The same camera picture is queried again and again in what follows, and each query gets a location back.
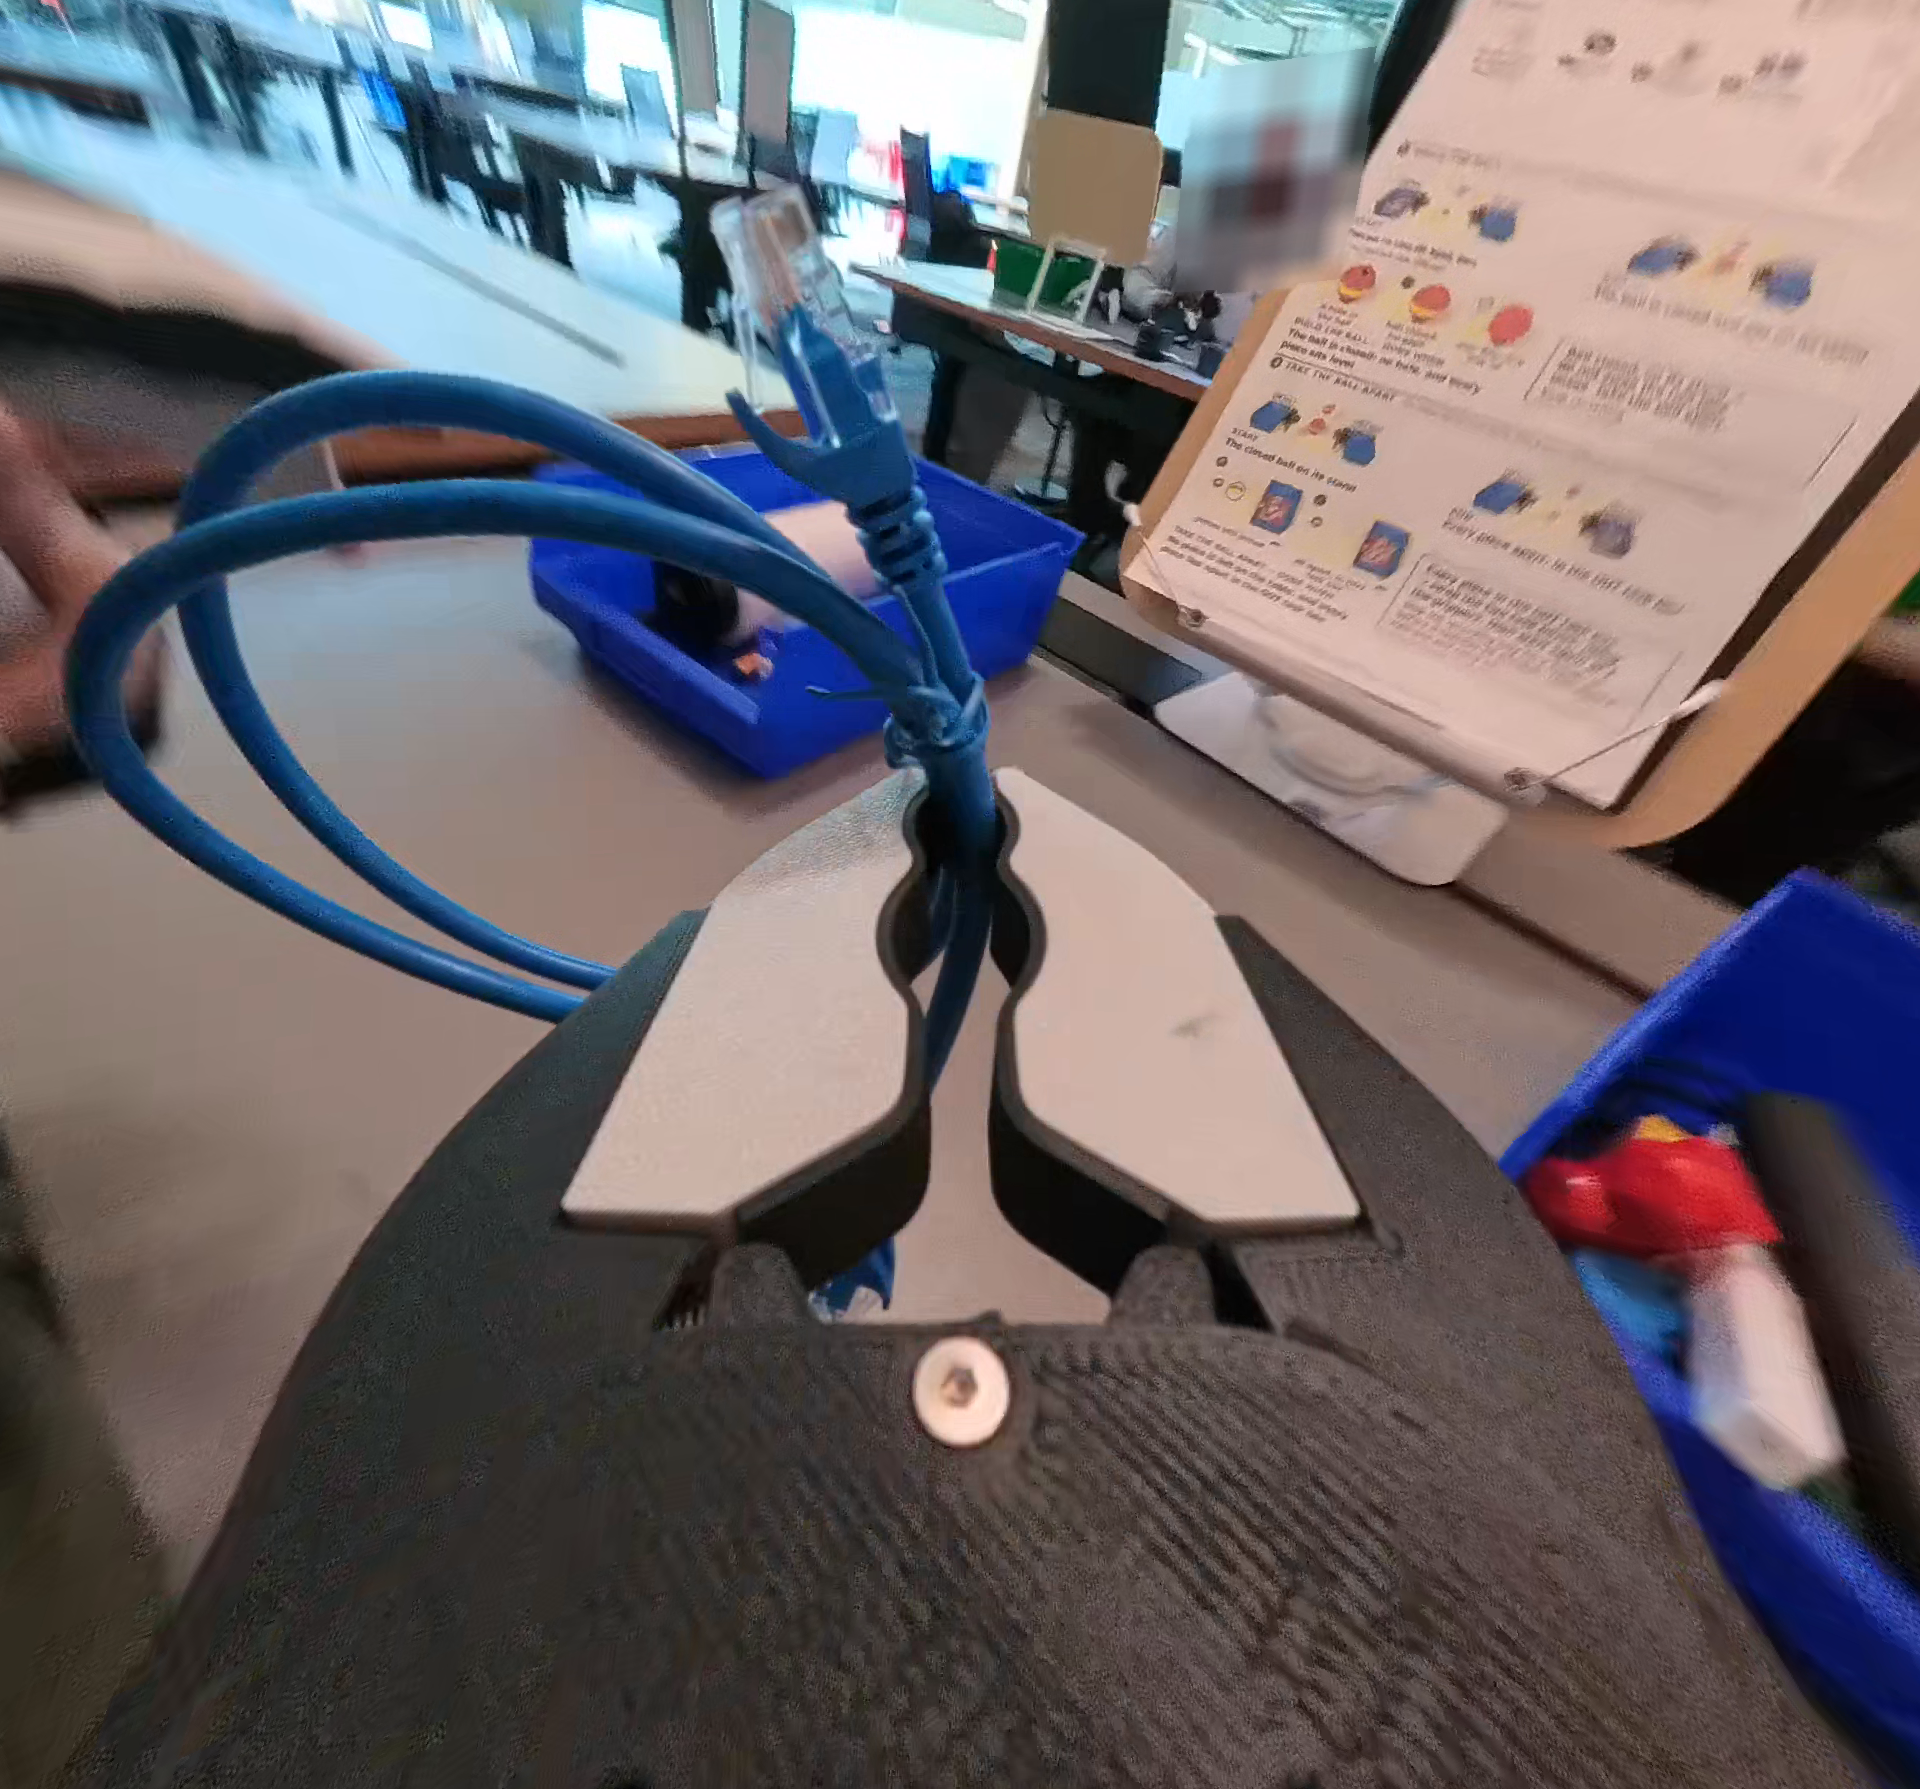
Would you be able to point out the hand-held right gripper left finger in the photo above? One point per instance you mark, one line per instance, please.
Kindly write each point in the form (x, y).
(750, 1038)

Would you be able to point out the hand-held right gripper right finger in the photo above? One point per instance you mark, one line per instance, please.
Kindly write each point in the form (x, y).
(1155, 1053)

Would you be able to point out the black round object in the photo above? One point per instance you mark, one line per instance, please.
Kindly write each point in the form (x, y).
(693, 606)

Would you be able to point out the person's left hand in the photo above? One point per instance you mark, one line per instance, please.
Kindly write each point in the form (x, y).
(60, 559)

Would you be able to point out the small orange part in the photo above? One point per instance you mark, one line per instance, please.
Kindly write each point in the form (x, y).
(752, 665)

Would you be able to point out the white paper roll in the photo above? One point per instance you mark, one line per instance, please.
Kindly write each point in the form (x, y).
(792, 537)

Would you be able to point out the red toy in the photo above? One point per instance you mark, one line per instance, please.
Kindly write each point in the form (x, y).
(1652, 1190)

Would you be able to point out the blue plastic bin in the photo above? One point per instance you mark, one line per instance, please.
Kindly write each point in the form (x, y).
(1801, 949)
(990, 544)

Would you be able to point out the white instruction sheet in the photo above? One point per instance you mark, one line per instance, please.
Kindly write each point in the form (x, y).
(1770, 755)

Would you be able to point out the white packet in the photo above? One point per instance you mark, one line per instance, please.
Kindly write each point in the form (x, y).
(1762, 1369)

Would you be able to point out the black cylinder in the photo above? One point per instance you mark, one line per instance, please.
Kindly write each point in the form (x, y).
(1824, 1218)

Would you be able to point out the wooden desk with black legs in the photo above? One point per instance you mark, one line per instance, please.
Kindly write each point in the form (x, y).
(1080, 348)

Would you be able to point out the long white table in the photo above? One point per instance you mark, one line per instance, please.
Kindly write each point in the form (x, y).
(451, 303)

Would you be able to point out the printed instruction sheet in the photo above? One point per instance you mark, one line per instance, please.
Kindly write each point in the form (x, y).
(1575, 319)

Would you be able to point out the black office chair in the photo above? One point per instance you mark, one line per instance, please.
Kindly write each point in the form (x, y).
(939, 207)

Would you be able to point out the cardboard panel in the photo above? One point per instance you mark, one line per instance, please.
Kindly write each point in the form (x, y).
(1093, 184)

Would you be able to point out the computer monitor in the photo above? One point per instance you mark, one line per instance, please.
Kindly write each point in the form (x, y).
(767, 72)
(691, 41)

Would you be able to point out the black panel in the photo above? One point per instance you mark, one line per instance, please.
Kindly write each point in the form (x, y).
(1111, 41)

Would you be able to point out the black stand pole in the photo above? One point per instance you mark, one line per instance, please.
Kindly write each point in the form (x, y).
(1426, 5)

